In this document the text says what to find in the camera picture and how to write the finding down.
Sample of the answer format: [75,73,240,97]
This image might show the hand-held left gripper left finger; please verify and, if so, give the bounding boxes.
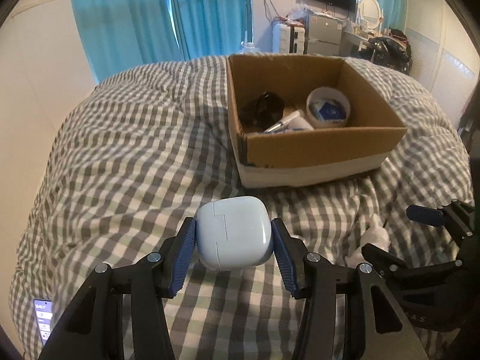
[37,215,197,360]

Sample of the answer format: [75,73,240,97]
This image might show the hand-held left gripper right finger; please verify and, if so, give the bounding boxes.
[271,217,430,360]

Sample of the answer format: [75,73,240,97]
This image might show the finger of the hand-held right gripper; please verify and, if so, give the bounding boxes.
[406,200,477,239]
[361,243,462,282]

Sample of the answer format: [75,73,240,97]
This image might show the white bear toy blue star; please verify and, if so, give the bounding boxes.
[345,214,391,267]

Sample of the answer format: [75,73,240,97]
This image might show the light blue earbud case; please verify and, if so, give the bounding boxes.
[196,195,274,271]

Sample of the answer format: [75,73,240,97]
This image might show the brown cardboard box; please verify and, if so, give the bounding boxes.
[226,53,408,189]

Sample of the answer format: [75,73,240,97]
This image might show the small white tube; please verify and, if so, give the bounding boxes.
[262,118,297,134]

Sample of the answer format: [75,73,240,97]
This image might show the white tape roll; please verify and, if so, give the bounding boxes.
[305,87,352,128]

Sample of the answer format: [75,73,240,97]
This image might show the white cylindrical bottle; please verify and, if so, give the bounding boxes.
[283,110,315,131]

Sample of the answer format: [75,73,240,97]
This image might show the black sunglasses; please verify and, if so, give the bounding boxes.
[240,92,286,128]

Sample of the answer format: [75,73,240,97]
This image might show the grey checkered blanket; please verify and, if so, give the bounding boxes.
[9,56,475,360]

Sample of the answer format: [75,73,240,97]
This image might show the smartphone with lit screen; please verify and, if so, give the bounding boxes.
[33,299,53,347]

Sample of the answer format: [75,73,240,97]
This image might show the black trash bag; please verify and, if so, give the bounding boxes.
[365,35,411,70]

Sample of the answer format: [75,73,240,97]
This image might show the white louvred wardrobe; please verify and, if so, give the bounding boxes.
[403,0,475,94]

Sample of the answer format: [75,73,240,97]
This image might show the white dressing table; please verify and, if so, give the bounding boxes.
[341,30,370,55]

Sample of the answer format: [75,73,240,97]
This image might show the small grey fridge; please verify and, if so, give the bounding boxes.
[305,10,344,55]

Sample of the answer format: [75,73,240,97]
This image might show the white oval mirror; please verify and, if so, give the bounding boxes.
[356,0,384,32]

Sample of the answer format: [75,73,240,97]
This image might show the clear water jug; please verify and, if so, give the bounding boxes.
[240,30,259,53]

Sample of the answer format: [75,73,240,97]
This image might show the clear plastic bag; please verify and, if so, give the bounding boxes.
[289,4,312,23]

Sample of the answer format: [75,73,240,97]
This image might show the wide teal curtain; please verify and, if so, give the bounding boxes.
[67,0,184,87]

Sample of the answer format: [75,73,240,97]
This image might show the narrow teal curtain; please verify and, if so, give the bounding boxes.
[167,0,254,61]

